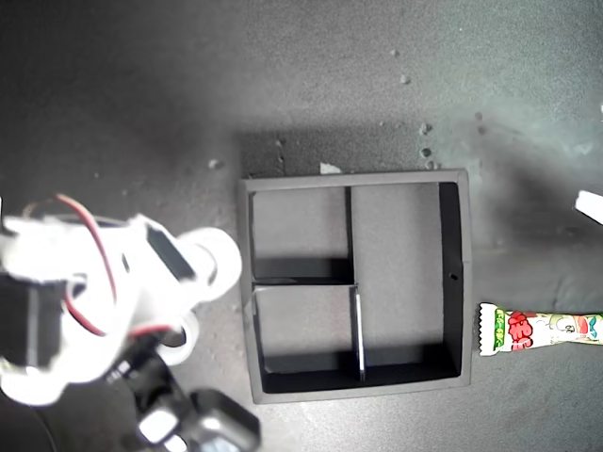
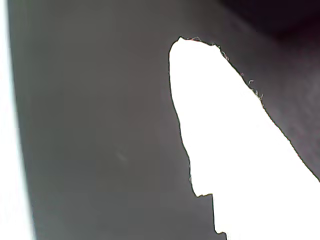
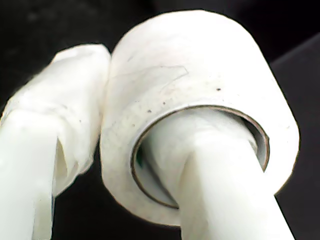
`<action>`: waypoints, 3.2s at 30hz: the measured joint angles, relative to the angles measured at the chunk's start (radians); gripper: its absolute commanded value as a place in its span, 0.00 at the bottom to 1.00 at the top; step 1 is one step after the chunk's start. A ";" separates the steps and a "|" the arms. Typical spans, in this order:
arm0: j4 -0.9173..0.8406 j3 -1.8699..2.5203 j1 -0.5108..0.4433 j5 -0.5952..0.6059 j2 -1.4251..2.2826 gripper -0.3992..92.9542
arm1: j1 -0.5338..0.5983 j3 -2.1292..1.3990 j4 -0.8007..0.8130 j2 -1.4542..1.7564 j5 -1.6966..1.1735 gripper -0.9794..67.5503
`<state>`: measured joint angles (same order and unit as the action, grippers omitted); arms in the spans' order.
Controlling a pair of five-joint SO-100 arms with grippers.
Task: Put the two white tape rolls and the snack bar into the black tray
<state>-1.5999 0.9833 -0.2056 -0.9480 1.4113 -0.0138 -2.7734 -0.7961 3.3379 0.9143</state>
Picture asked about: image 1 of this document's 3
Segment white tape roll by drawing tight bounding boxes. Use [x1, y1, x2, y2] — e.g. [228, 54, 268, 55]
[181, 226, 244, 303]
[156, 309, 200, 367]

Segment snack bar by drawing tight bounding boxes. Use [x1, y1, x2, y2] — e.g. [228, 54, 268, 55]
[477, 302, 603, 359]

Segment black tray with wells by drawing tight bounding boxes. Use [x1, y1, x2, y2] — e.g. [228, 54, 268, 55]
[236, 169, 474, 406]

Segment red servo wire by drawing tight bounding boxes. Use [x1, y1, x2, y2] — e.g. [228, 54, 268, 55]
[23, 193, 119, 338]

